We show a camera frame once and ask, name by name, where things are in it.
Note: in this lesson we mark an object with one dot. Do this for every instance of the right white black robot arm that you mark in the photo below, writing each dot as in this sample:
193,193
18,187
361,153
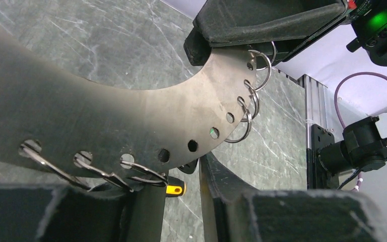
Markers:
363,147

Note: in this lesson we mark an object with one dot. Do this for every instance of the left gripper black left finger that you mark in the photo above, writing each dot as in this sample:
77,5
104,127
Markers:
53,212

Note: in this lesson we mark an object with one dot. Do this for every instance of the yellow black screwdriver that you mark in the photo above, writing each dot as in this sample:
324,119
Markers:
175,188

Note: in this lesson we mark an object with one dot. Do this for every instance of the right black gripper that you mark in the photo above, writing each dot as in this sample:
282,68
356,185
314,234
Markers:
279,29

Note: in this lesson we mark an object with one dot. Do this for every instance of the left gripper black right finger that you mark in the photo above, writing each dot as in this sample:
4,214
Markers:
233,210

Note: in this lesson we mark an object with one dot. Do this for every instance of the aluminium extrusion rail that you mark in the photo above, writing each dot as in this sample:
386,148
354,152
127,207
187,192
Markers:
315,110

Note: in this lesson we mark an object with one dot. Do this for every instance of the green key tag with keys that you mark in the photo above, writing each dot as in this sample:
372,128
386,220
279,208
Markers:
214,133

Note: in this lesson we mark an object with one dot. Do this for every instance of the metal disc with keyrings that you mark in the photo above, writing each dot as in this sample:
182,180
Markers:
55,121

